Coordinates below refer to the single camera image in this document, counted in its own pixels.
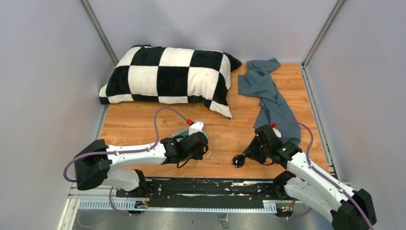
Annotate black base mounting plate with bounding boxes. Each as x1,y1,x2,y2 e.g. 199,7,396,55
114,177,293,210

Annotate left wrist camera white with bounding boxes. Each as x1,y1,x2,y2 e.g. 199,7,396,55
188,121,204,136

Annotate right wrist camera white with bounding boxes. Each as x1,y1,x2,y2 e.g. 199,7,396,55
272,128,282,138

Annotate black sunglasses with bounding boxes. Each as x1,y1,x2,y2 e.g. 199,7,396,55
231,153,250,168

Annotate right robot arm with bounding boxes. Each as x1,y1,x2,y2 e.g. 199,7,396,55
240,123,377,230

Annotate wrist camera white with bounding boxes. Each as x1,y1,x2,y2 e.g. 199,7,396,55
188,121,204,136
272,128,282,138

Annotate aluminium frame rail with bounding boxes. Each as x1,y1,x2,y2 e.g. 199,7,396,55
68,176,353,216

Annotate grey-blue towel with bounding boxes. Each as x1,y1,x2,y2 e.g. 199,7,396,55
238,58,301,145

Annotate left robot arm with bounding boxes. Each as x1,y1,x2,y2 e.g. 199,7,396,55
74,132,208,198

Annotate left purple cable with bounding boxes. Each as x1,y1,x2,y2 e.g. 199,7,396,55
63,107,193,217

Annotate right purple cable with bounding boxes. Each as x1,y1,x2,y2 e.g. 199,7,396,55
270,120,375,230

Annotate grey glasses case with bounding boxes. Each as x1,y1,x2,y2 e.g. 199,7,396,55
171,126,210,140

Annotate purple cable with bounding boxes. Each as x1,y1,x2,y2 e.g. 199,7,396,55
270,120,375,230
63,107,193,217

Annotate black white checkered pillow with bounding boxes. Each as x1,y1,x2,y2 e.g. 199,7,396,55
99,45,241,119

